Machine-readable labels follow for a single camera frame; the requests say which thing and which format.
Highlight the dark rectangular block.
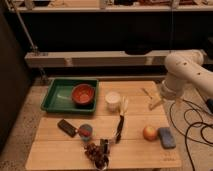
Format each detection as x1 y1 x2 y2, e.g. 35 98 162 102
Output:
58 119 77 137

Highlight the yellow apple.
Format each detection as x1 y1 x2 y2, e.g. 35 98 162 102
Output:
143 126 157 141

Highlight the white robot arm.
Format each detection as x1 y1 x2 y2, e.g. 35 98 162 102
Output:
149 50 213 113

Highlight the black handled brush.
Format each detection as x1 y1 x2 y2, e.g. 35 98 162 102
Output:
115 96 128 144

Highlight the metal pole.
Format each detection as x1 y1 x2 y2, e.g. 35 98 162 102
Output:
5 0 48 84

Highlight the metal fork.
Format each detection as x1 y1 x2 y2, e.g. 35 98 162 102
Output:
142 88 153 99

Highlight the lower wooden shelf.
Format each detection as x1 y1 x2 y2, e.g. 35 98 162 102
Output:
25 50 170 68

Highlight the orange bowl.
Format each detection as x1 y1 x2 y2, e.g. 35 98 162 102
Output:
71 84 95 105

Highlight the blue sponge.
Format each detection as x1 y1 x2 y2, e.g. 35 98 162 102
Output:
158 127 176 149

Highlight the wooden shelf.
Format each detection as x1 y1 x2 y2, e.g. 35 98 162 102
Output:
5 0 213 12
25 50 170 68

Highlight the black cable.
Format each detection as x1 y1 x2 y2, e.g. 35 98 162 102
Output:
166 6 213 171

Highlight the white cup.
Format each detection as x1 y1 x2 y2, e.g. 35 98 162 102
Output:
105 91 121 112

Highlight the bunch of dark grapes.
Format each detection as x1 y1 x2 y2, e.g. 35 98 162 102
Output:
84 143 104 164

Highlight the small dark box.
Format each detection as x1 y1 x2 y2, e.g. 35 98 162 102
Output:
100 139 110 155

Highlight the red and blue can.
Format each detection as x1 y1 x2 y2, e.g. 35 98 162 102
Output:
78 124 93 142

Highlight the upper wooden shelf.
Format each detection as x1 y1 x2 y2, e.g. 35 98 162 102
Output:
5 0 213 12

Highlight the green plastic tray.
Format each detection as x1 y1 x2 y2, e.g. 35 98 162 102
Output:
41 78 99 114

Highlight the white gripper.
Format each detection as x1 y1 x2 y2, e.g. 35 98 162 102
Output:
149 88 165 110

